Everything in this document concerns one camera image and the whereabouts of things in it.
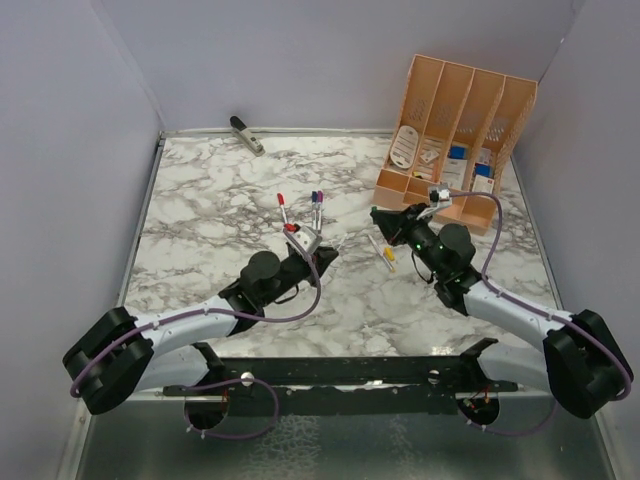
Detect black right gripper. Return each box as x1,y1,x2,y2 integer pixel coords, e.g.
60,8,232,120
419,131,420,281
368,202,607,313
373,202,446,278

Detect white pen red ink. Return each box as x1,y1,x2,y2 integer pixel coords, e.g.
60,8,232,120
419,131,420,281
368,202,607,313
278,202,289,226

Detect white pen purple ink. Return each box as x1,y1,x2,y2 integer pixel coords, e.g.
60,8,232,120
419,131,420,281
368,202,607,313
317,203,323,234

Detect white pen blue ink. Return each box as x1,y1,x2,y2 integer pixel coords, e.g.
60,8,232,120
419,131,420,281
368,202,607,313
311,202,318,231

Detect white pen green ink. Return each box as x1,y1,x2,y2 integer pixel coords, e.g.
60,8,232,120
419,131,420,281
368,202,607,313
331,233,349,251

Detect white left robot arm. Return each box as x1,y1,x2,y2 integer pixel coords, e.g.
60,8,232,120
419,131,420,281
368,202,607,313
63,246,339,415

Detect yellow pen cap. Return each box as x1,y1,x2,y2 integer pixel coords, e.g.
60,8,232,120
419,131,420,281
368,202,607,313
384,247,395,262

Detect white pen yellow ink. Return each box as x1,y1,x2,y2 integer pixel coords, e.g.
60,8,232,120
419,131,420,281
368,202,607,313
367,234,395,273

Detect white oval perforated item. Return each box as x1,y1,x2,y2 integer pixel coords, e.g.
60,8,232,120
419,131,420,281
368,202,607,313
389,125,419,170

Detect peach desk organizer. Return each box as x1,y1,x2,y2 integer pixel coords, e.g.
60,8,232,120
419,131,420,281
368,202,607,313
373,55,538,235

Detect black grey stapler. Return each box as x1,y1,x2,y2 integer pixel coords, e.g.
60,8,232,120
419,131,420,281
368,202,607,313
229,115,264,156

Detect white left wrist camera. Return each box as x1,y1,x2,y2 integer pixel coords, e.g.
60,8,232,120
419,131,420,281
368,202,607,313
284,224,322,255

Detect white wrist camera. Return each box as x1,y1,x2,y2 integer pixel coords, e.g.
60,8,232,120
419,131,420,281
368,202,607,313
284,224,322,255
418,185,452,219

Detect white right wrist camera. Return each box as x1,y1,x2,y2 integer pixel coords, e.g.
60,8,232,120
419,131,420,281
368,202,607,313
418,185,452,219

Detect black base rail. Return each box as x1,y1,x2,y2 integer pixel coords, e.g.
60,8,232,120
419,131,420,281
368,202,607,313
163,339,517,417

